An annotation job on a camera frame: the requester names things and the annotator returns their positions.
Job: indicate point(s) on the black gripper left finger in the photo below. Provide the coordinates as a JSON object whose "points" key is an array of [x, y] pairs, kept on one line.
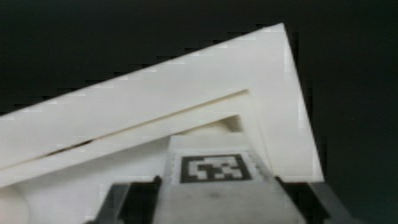
{"points": [[129, 203]]}

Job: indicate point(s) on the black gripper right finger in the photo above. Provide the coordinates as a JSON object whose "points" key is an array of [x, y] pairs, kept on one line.
{"points": [[318, 203]]}

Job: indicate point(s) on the white table leg with tag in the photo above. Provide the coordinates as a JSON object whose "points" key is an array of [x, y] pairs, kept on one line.
{"points": [[218, 189]]}

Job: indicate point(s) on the white L-shaped obstacle fence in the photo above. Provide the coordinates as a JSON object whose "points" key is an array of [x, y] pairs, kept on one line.
{"points": [[231, 80]]}

